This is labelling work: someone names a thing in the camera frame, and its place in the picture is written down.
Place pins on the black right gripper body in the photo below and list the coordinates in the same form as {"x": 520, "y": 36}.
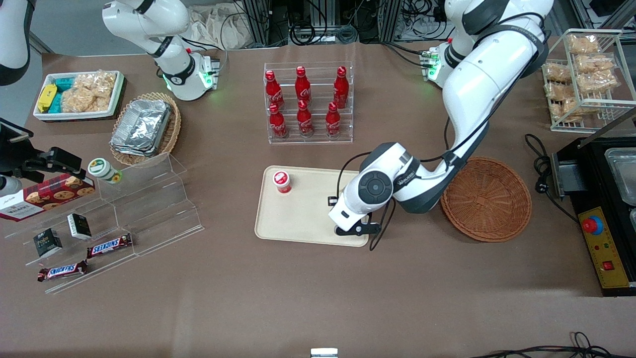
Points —
{"x": 21, "y": 158}

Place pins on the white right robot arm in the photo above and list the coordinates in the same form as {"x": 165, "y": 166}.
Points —
{"x": 171, "y": 64}

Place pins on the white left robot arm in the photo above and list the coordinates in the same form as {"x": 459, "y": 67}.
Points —
{"x": 487, "y": 74}

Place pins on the cream plastic tray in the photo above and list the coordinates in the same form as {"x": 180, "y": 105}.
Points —
{"x": 308, "y": 219}

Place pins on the oval light wicker basket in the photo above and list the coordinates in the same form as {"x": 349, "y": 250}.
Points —
{"x": 171, "y": 134}

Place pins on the round brown wicker basket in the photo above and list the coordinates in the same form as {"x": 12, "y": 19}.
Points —
{"x": 489, "y": 199}

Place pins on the white plastic crate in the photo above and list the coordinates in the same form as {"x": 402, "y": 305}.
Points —
{"x": 44, "y": 116}

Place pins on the green white sunflower lid cup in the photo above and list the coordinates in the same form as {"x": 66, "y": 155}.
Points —
{"x": 102, "y": 168}

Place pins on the red tartan cookie box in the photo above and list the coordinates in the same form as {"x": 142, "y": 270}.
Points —
{"x": 47, "y": 196}

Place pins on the yellow snack package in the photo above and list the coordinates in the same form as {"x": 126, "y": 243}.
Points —
{"x": 47, "y": 97}

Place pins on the teal snack package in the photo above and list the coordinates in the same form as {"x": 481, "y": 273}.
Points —
{"x": 56, "y": 103}
{"x": 63, "y": 84}

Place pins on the clear bag of crackers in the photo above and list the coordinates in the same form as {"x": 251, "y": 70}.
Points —
{"x": 82, "y": 101}
{"x": 97, "y": 81}

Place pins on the small black carton box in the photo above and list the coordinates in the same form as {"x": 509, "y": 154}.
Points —
{"x": 79, "y": 226}
{"x": 47, "y": 243}

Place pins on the red white yoghurt cup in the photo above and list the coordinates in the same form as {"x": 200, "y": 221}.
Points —
{"x": 281, "y": 180}

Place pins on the clear acrylic bottle rack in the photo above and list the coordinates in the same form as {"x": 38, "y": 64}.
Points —
{"x": 308, "y": 139}

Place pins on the stack of foil trays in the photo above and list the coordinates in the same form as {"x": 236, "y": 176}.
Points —
{"x": 141, "y": 127}

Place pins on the red cola bottle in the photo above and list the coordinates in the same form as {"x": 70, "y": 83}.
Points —
{"x": 304, "y": 120}
{"x": 273, "y": 89}
{"x": 302, "y": 84}
{"x": 341, "y": 88}
{"x": 277, "y": 123}
{"x": 333, "y": 121}

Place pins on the Snickers chocolate bar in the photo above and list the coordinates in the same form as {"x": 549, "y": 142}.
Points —
{"x": 109, "y": 245}
{"x": 62, "y": 271}

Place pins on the clear acrylic stepped display stand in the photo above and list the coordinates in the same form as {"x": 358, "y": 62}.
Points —
{"x": 154, "y": 209}

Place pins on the small white box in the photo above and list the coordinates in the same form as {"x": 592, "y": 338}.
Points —
{"x": 324, "y": 353}

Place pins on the white cloth bags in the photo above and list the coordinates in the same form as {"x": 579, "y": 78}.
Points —
{"x": 218, "y": 27}

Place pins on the red emergency stop button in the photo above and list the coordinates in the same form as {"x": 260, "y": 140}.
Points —
{"x": 592, "y": 225}

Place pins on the clear bag of fried snacks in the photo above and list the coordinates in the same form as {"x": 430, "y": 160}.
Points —
{"x": 557, "y": 73}
{"x": 564, "y": 109}
{"x": 598, "y": 82}
{"x": 584, "y": 44}
{"x": 559, "y": 91}
{"x": 596, "y": 63}

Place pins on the black heating machine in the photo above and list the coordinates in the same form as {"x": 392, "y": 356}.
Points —
{"x": 596, "y": 184}

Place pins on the yellow control panel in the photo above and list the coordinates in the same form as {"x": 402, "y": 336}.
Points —
{"x": 608, "y": 248}

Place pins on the steel pan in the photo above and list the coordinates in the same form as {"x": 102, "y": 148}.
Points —
{"x": 623, "y": 174}

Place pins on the grey metal bar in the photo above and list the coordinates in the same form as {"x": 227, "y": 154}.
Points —
{"x": 608, "y": 127}

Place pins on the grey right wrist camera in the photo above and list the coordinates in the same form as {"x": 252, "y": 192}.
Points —
{"x": 7, "y": 186}

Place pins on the aluminium frame rack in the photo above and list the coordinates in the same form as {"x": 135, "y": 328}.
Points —
{"x": 258, "y": 22}

